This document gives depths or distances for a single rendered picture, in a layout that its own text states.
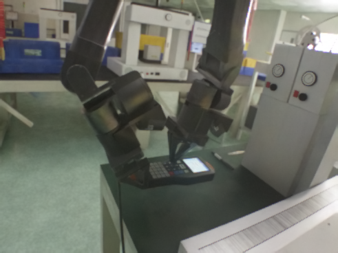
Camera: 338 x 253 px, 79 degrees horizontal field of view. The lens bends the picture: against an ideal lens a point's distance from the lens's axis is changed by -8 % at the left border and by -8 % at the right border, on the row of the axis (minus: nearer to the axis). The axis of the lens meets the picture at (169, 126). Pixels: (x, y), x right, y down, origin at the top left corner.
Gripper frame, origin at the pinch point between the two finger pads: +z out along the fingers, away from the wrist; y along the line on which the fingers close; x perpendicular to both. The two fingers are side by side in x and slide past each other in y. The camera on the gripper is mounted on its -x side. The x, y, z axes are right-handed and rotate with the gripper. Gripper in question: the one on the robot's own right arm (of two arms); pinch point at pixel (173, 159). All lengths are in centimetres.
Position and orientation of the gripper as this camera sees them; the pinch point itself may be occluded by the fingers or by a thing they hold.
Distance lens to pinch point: 54.4
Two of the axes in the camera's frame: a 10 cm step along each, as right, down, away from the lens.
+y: -4.1, -4.0, 8.2
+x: -8.4, -2.0, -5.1
